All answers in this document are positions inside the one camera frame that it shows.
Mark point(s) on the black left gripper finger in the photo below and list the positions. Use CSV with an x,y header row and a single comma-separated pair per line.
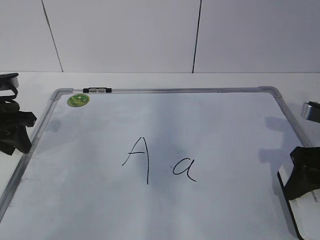
x,y
22,140
7,148

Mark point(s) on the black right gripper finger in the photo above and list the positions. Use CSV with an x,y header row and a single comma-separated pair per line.
x,y
301,181

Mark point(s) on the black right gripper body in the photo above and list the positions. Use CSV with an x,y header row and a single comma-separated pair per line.
x,y
306,163

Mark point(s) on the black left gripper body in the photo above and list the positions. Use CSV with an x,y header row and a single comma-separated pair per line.
x,y
13,121

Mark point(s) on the white board eraser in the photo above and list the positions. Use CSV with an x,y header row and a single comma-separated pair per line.
x,y
305,215

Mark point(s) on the round green sticker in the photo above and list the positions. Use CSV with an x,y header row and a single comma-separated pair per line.
x,y
78,100

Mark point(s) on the black silver hanging clip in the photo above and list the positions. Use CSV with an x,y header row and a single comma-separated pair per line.
x,y
97,90

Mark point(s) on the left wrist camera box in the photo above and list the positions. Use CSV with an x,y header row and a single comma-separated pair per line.
x,y
9,81

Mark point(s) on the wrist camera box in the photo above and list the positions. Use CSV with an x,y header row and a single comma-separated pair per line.
x,y
311,111
9,81

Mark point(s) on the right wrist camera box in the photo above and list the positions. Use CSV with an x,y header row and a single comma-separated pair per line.
x,y
311,111

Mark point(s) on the white board with grey frame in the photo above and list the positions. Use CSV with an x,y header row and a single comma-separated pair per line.
x,y
157,164

